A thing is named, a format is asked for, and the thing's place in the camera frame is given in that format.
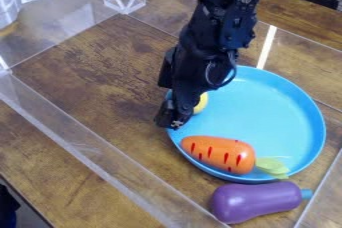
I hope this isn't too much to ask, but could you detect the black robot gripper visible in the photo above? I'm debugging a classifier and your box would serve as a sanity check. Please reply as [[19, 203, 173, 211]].
[[154, 30, 238, 130]]

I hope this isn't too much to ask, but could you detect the orange toy carrot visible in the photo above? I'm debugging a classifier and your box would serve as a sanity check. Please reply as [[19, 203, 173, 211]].
[[181, 135, 290, 179]]

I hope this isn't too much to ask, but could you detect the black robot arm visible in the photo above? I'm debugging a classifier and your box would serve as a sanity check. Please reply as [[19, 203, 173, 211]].
[[155, 0, 259, 129]]

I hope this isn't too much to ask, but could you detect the blue round plastic tray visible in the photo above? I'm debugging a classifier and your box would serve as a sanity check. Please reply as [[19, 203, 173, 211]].
[[167, 66, 326, 175]]

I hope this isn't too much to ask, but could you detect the yellow toy lemon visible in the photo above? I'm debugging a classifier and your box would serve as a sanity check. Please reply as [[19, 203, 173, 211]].
[[194, 92, 209, 115]]

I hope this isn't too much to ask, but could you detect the purple toy eggplant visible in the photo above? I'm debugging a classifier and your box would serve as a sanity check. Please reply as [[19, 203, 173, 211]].
[[211, 181, 313, 224]]

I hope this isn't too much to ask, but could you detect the clear acrylic enclosure wall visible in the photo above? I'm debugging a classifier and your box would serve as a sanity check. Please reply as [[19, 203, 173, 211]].
[[0, 0, 342, 228]]

